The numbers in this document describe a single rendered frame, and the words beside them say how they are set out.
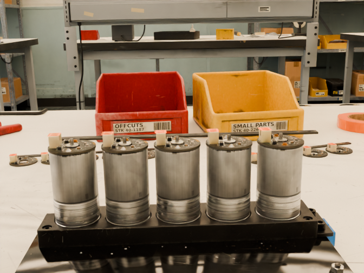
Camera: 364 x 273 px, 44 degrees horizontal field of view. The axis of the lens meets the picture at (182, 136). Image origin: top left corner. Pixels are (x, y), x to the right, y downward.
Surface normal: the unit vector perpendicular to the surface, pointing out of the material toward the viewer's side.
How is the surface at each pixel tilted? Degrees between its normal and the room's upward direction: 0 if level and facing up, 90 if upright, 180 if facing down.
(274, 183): 90
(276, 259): 0
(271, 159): 90
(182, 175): 90
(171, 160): 90
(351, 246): 0
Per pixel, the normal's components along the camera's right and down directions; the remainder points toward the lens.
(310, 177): -0.02, -0.97
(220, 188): -0.42, 0.24
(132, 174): 0.42, 0.23
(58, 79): 0.00, 0.25
